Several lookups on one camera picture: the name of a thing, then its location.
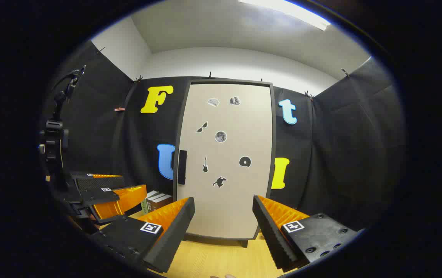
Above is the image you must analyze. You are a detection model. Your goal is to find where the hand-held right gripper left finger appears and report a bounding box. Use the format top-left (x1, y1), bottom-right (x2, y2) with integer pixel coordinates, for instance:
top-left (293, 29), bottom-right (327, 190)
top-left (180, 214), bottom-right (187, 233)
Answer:
top-left (90, 196), bottom-right (196, 274)

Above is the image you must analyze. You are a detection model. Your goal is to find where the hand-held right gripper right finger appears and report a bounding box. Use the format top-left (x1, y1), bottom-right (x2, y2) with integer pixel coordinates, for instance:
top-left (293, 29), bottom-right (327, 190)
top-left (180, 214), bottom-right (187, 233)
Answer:
top-left (252, 195), bottom-right (360, 273)

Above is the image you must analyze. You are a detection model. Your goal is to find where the beige cabinet door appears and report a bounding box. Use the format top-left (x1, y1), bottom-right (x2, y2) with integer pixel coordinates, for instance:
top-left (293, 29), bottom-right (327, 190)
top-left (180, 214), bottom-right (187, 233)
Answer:
top-left (176, 82), bottom-right (273, 240)

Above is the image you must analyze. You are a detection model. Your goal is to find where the black door handle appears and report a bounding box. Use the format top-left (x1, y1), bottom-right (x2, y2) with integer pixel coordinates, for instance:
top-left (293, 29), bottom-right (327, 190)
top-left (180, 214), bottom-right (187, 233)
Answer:
top-left (177, 150), bottom-right (188, 185)

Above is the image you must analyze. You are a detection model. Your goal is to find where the olive brown book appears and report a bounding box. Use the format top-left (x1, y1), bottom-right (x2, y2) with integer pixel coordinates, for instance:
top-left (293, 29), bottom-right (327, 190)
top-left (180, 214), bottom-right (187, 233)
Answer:
top-left (146, 192), bottom-right (167, 214)

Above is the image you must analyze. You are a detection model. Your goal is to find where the black backdrop cloth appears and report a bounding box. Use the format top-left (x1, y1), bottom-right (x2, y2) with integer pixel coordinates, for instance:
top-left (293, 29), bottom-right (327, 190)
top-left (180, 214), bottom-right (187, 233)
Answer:
top-left (41, 41), bottom-right (406, 232)

